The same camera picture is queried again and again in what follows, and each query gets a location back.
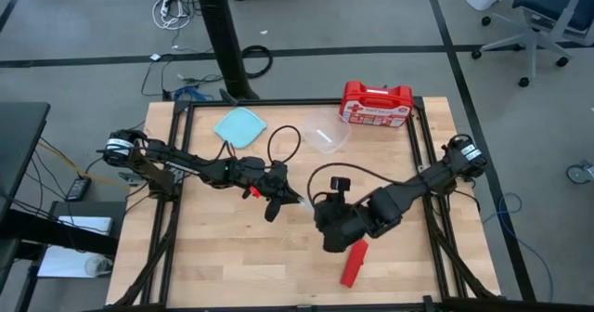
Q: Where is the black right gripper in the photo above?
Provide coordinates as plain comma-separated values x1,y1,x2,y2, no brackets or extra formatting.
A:
315,193,372,254

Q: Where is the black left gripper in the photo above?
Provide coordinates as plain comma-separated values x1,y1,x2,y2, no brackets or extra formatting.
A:
240,156,305,205

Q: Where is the red elastic bandage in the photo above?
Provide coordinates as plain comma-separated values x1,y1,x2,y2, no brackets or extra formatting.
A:
340,239,370,289

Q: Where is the clear plastic container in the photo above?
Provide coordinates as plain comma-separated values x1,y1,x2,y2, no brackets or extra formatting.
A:
301,110,353,155

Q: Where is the red first aid kit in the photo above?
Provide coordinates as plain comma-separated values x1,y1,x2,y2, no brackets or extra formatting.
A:
338,80,414,129

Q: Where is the black tower fan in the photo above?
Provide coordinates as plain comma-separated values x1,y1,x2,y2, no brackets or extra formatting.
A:
192,0,261,102

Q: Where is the clear plastic cup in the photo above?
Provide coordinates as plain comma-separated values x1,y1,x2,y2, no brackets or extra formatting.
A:
84,254,114,279

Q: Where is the black power adapter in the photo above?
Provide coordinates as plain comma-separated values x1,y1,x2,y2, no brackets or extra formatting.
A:
64,175,93,202

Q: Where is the gray caster wheel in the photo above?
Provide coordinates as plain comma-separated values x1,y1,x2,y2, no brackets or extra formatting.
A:
565,159,594,186

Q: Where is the black desk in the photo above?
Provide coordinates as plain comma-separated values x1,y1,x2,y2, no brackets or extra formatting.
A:
0,101,51,211

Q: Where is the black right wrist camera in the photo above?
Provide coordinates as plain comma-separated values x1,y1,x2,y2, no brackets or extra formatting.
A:
329,175,352,197

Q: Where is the black left camera cable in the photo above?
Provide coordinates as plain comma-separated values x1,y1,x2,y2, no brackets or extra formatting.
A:
266,124,303,164

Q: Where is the black camera cable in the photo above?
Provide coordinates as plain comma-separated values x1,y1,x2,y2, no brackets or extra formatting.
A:
307,162,419,202
266,124,303,164

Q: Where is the black right camera cable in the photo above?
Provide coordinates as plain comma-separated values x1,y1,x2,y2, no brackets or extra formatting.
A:
307,162,419,202

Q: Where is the black metal table frame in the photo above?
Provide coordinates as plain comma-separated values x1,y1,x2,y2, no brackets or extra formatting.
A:
109,96,505,312

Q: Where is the black coiled cable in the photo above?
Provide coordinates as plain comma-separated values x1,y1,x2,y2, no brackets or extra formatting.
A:
240,45,274,79

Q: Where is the blue cable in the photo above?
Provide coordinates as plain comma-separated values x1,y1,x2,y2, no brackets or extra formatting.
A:
174,86,209,102
482,191,556,304

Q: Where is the white cable bundle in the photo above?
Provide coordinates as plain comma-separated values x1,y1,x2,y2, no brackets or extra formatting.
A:
151,0,194,31

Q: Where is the yellow cable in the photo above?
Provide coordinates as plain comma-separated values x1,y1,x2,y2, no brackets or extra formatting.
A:
39,139,117,189

